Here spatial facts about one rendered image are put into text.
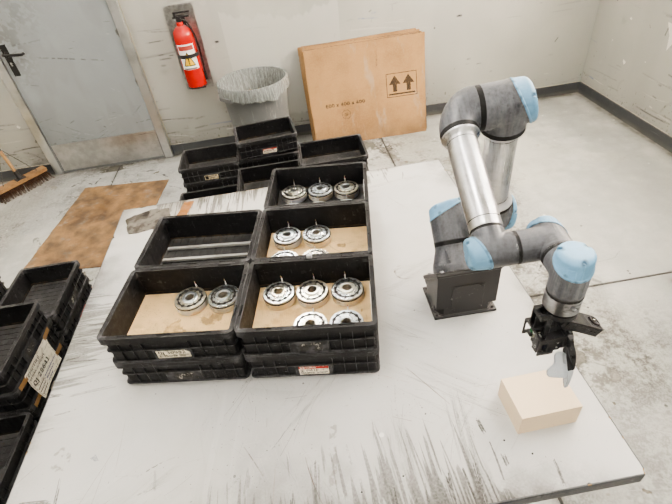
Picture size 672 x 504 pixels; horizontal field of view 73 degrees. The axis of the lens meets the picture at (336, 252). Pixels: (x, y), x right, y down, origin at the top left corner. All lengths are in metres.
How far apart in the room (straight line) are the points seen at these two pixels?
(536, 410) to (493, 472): 0.19
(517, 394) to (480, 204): 0.54
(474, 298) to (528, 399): 0.37
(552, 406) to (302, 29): 3.50
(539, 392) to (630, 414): 1.06
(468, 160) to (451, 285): 0.48
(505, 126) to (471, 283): 0.50
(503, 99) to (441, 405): 0.82
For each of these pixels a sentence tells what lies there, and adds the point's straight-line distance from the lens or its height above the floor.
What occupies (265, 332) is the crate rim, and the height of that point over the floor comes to 0.92.
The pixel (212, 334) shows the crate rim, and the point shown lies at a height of 0.93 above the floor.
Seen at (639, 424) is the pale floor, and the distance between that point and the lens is 2.37.
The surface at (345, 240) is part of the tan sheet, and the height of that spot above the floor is 0.83.
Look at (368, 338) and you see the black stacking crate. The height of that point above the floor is 0.87.
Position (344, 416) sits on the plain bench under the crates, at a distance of 1.36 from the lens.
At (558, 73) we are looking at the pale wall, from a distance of 5.05.
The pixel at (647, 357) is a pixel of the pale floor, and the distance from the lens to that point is 2.61.
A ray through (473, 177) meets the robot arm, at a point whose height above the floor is 1.30.
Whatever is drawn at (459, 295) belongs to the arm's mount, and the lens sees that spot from 1.50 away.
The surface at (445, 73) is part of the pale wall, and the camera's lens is 4.54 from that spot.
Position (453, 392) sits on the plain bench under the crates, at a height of 0.70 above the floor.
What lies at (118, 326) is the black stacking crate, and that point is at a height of 0.88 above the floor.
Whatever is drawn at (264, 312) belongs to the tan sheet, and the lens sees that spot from 1.46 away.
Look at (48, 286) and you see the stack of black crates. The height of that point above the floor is 0.38.
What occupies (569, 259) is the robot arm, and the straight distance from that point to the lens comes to 0.97.
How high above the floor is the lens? 1.87
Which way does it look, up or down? 40 degrees down
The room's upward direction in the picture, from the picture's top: 8 degrees counter-clockwise
